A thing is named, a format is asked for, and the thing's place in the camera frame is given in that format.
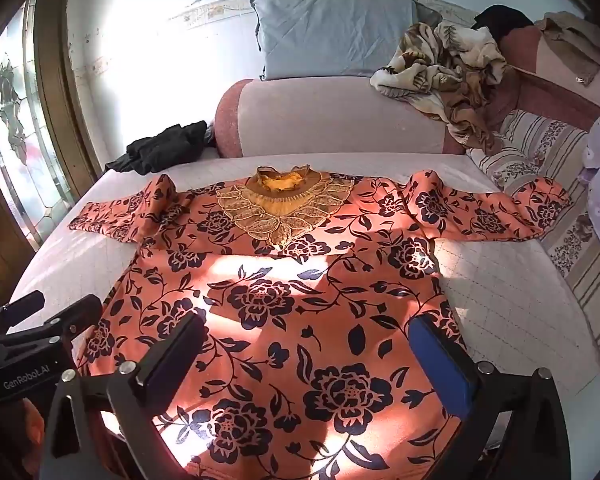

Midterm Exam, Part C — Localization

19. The pink and white bolster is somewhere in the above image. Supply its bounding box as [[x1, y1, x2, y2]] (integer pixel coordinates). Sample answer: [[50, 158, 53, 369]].
[[215, 76, 468, 160]]

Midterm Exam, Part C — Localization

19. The grey pillow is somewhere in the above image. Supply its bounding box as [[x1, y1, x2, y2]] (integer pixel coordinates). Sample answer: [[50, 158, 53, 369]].
[[251, 0, 443, 82]]

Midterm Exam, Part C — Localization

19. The pink padded cushion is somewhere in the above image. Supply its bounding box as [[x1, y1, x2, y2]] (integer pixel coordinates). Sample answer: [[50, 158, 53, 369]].
[[485, 25, 600, 131]]

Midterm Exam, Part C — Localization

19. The brown floral fleece blanket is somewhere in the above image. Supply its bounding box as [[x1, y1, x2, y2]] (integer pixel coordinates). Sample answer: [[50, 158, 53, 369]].
[[370, 22, 511, 157]]

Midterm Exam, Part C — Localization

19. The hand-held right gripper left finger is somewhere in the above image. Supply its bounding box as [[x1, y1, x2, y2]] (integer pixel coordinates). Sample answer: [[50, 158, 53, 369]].
[[39, 311, 208, 480]]

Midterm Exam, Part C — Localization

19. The orange floral long-sleeve shirt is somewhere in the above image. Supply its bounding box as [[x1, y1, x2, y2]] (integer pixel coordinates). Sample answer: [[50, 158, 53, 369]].
[[67, 162, 573, 480]]

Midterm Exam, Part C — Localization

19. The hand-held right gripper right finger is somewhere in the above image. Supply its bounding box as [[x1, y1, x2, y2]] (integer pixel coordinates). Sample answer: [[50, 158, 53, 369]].
[[408, 315, 574, 480]]

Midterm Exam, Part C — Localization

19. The black cloth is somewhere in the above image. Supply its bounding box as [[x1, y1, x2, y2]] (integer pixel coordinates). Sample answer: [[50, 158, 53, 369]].
[[105, 121, 208, 176]]

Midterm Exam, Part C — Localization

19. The striped floral quilt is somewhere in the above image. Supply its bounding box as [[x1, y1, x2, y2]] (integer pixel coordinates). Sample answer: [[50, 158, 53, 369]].
[[467, 109, 600, 368]]

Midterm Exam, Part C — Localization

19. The beige garment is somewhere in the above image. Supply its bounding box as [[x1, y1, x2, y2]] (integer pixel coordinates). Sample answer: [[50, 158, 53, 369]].
[[534, 11, 600, 86]]

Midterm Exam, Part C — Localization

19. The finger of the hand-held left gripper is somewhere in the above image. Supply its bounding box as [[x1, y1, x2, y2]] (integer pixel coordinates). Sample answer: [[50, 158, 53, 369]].
[[0, 290, 47, 332], [44, 294, 104, 342]]

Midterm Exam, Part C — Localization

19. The wooden door frame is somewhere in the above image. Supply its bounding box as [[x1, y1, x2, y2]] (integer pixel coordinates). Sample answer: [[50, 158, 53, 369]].
[[0, 0, 101, 311]]

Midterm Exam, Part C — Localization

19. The black garment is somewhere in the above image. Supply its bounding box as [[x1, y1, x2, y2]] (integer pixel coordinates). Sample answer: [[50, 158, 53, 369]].
[[472, 5, 535, 41]]

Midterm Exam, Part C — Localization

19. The stained glass door panel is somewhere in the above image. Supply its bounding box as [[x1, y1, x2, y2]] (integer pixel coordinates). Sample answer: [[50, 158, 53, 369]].
[[0, 0, 73, 241]]

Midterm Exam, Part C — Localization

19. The pink quilted bed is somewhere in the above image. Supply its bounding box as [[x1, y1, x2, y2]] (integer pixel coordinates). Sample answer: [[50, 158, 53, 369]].
[[2, 147, 600, 480]]

